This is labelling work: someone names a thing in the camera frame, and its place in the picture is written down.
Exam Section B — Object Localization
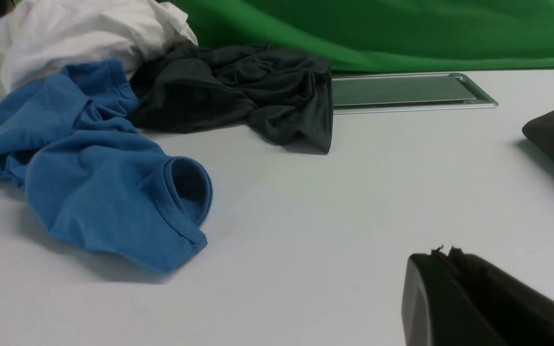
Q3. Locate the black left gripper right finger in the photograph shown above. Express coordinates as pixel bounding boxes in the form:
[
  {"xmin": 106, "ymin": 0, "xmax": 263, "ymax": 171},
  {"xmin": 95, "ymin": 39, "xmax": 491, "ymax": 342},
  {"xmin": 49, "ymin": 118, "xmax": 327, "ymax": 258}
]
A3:
[{"xmin": 448, "ymin": 247, "xmax": 554, "ymax": 346}]

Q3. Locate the dark teal crumpled shirt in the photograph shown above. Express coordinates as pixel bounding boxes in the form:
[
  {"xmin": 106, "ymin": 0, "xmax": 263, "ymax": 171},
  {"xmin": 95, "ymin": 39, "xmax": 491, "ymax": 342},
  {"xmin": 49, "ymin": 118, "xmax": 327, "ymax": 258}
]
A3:
[{"xmin": 127, "ymin": 41, "xmax": 333, "ymax": 154}]

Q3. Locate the white crumpled shirt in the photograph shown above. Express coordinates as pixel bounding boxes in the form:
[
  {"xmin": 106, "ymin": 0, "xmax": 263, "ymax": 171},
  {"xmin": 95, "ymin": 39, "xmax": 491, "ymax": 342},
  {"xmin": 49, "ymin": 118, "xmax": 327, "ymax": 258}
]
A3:
[{"xmin": 0, "ymin": 0, "xmax": 198, "ymax": 99}]

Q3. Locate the green backdrop cloth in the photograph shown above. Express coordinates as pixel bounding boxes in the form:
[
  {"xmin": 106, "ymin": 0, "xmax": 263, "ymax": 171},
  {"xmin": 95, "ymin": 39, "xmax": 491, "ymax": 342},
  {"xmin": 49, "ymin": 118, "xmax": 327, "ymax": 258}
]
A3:
[{"xmin": 174, "ymin": 0, "xmax": 554, "ymax": 73}]

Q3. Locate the blue t-shirt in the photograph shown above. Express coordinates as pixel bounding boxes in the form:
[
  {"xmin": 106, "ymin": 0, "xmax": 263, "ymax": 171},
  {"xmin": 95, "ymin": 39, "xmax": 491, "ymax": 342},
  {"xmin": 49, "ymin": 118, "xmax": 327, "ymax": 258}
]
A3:
[{"xmin": 0, "ymin": 58, "xmax": 213, "ymax": 274}]

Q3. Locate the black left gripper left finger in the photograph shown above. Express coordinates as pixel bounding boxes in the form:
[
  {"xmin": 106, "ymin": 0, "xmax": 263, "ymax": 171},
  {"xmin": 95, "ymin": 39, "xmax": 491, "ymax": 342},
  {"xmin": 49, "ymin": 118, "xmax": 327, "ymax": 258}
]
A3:
[{"xmin": 402, "ymin": 252, "xmax": 504, "ymax": 346}]

